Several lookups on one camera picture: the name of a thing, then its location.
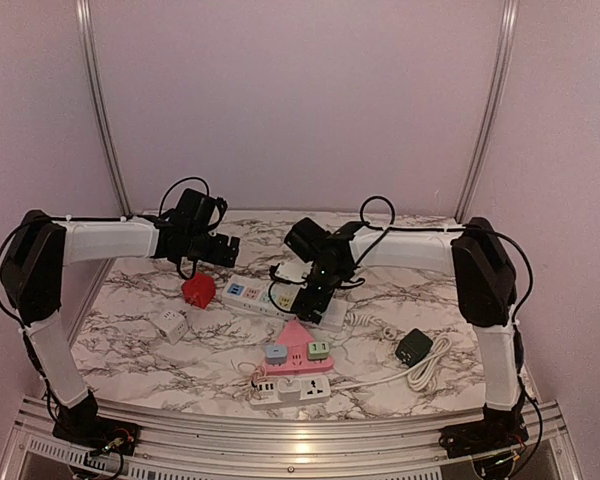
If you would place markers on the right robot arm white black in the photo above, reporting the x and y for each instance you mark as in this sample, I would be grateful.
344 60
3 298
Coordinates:
473 253

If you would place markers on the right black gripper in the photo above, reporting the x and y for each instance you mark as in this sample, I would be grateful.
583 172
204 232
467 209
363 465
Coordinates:
306 312

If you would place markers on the light blue charger plug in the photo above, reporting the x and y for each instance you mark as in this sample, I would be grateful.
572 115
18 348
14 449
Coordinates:
276 354

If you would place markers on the red cube socket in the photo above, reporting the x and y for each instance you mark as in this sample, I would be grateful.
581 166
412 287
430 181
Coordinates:
199 291

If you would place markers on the pink triangular power socket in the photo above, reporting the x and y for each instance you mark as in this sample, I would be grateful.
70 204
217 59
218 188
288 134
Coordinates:
296 337

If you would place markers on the right aluminium frame post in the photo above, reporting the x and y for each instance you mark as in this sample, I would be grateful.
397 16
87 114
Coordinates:
497 85

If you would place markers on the long white colourful power strip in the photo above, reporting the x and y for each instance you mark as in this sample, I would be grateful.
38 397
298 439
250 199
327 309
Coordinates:
257 296

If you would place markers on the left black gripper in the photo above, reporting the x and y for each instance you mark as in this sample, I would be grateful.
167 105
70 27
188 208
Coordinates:
217 256

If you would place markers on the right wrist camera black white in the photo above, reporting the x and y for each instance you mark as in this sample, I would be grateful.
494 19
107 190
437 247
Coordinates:
289 272

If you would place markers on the left aluminium frame post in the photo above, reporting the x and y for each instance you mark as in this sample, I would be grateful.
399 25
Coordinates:
94 82

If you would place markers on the white cube socket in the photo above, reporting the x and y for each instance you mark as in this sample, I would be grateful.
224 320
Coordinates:
170 325

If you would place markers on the white power strip with USB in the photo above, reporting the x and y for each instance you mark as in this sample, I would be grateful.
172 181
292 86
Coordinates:
315 389

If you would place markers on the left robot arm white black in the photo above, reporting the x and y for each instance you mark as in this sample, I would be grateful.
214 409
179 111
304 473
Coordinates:
34 255

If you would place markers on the aluminium frame post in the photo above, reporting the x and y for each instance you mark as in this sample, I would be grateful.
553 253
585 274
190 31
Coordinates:
497 85
94 82

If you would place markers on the dark green charger plug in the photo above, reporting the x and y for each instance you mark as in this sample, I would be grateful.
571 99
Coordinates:
413 347

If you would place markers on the aluminium front rail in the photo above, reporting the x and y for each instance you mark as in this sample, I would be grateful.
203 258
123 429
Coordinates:
175 445

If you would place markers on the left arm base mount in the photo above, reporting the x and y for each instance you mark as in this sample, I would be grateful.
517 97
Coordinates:
105 451

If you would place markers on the green plug adapter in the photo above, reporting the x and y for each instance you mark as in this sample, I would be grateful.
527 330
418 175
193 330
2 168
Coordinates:
318 350

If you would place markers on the white charger plug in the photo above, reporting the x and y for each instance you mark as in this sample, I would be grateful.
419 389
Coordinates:
289 386

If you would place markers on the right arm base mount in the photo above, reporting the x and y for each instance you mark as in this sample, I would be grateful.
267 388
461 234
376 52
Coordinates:
494 451

